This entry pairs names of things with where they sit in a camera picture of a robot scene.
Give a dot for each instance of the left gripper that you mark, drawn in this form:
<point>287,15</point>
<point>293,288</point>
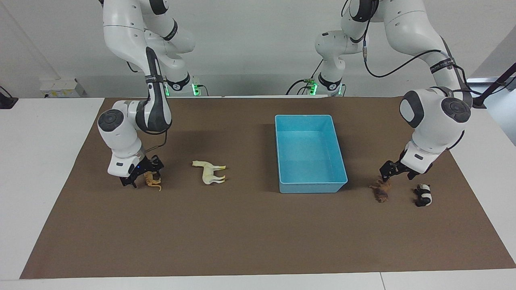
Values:
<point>402,164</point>

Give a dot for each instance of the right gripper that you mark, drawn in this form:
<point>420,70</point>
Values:
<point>141,167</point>

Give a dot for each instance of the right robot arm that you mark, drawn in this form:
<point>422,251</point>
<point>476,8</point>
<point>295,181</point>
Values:
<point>125,36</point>

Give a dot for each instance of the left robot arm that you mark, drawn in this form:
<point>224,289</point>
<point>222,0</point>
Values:
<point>437,125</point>

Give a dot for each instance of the blue plastic storage box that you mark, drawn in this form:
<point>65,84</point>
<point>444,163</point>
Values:
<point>309,155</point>

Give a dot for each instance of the orange toy tiger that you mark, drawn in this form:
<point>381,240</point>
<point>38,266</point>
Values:
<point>152,180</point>

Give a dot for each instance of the brown toy animal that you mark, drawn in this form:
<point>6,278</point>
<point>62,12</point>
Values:
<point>381,191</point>

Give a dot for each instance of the black and white toy panda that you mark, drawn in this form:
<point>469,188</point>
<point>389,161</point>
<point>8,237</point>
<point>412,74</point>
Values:
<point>423,195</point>

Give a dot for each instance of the cream toy horse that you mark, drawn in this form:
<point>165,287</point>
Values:
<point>209,172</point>

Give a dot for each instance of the white wall socket box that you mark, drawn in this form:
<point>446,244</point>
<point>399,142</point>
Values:
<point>61,88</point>

